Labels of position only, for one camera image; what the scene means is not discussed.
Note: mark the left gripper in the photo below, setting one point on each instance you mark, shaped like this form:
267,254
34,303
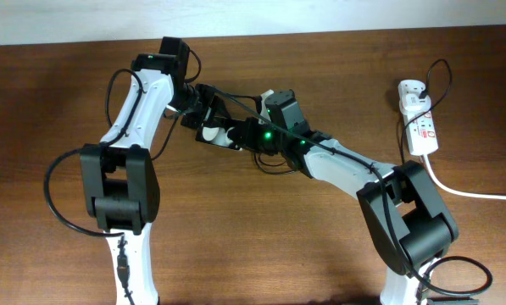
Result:
214,102

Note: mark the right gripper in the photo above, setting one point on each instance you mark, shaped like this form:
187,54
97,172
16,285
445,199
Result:
246,139

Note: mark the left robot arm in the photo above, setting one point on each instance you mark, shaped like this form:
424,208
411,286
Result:
120,184

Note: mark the white charger plug adapter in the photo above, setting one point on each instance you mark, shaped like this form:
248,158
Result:
411,103

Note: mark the black smartphone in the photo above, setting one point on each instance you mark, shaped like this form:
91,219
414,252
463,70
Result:
217,136

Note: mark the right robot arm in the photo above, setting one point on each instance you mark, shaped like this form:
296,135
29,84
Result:
409,223

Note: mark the white power strip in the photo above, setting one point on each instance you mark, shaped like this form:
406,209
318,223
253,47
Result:
420,133

